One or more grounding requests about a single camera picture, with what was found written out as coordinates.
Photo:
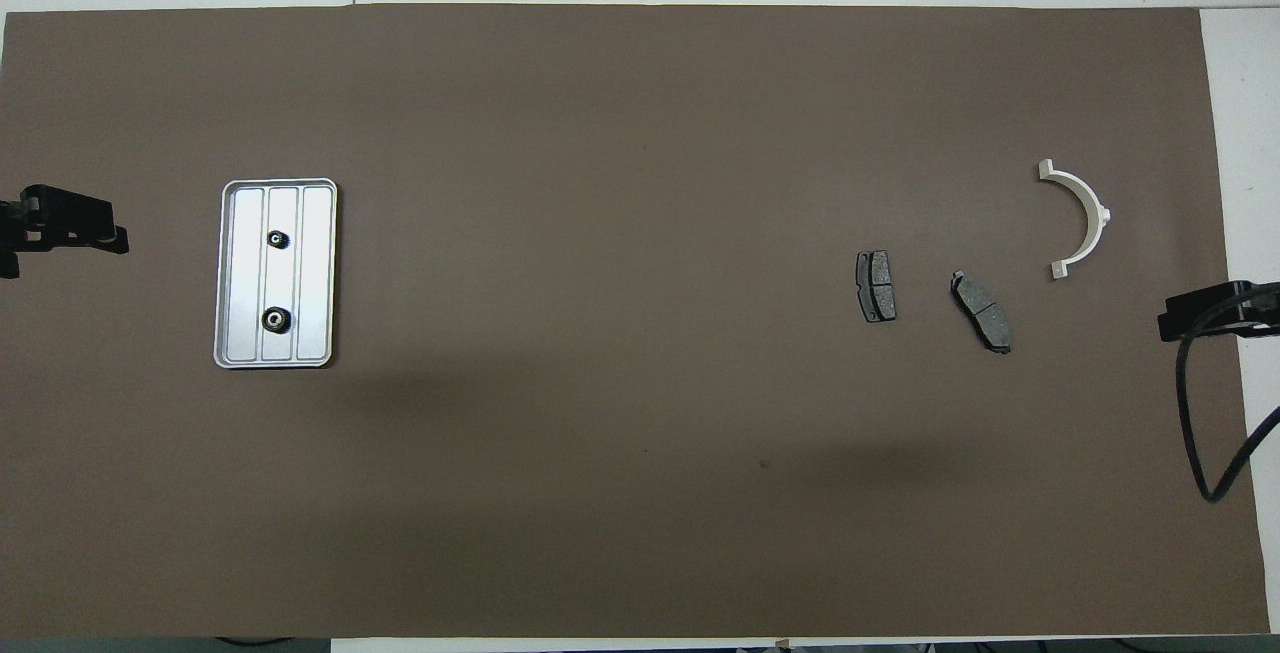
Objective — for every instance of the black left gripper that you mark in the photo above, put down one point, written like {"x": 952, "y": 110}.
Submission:
{"x": 15, "y": 228}

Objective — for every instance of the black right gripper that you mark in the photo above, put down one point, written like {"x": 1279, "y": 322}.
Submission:
{"x": 1262, "y": 308}

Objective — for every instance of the white curved plastic bracket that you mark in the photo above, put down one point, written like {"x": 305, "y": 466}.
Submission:
{"x": 1090, "y": 208}

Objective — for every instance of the large black bearing gear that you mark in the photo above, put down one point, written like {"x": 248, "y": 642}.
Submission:
{"x": 276, "y": 319}

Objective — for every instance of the silver metal tray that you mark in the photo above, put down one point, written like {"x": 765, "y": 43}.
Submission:
{"x": 315, "y": 273}

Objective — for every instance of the small black bearing gear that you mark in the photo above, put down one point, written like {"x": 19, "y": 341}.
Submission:
{"x": 279, "y": 238}

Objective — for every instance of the short dark brake pad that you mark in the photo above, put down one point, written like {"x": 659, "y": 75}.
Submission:
{"x": 876, "y": 286}

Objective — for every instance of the brown table mat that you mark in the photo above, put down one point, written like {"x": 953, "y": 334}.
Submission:
{"x": 600, "y": 483}

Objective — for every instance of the long dark brake pad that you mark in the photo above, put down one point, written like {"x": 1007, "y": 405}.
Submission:
{"x": 982, "y": 311}

